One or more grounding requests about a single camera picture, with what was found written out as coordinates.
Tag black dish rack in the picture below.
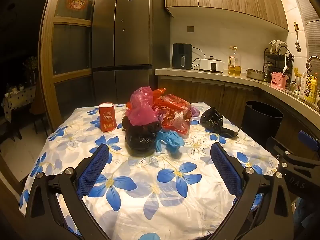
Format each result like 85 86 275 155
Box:
263 39 295 85

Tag appliance power cable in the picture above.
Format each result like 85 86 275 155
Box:
191 47 207 70

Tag red and white plastic bag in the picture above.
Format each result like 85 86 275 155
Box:
160 110 192 138

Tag dark grey refrigerator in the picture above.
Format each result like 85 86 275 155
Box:
91 0 172 105

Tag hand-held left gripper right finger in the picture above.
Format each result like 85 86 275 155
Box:
210 142 294 240

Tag polka dot tablecloth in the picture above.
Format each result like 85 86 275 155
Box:
2 85 37 123

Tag large black plastic bag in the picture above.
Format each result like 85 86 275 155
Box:
121 116 162 155

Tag black air fryer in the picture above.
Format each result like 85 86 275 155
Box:
172 43 193 70

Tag crinkled red plastic bag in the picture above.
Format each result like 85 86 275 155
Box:
152 88 167 101

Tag white bottle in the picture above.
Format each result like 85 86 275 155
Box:
299 72 309 97

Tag wooden glass door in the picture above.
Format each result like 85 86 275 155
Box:
39 0 110 130

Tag blue floral tablecloth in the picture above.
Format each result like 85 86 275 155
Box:
19 101 280 240

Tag pink plastic bag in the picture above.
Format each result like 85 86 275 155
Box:
125 86 157 126

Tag yellow bottle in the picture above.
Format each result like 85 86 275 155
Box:
304 80 318 103

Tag small black plastic bag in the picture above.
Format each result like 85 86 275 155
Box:
199 107 242 138

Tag hanging slotted spatula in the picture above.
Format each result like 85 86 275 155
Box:
294 22 302 52

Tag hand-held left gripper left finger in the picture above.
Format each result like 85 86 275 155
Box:
25 144 110 240

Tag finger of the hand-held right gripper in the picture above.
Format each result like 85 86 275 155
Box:
266 136 295 167
298 130 320 153

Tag window blinds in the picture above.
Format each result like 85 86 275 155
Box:
291 0 320 63

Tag cooking oil bottle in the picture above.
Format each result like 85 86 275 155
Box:
228 46 242 77

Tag kitchen counter with cabinets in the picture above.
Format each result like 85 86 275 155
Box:
154 67 320 155

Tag flower bouquet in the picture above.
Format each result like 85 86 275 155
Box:
22 56 39 84

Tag steel pot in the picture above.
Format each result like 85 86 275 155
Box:
246 68 267 81

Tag red paper decoration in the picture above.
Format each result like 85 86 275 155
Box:
66 0 88 12

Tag pink utensil holder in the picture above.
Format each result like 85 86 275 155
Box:
271 71 288 88

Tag red paper cup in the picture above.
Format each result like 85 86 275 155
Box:
98 102 117 133

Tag white electric cooker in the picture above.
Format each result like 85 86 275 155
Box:
199 56 224 74

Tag blue cloth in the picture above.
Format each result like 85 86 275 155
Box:
292 197 320 228

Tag metal faucet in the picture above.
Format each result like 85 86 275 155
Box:
306 56 320 75

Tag black trash bin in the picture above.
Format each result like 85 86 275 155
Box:
240 101 284 144

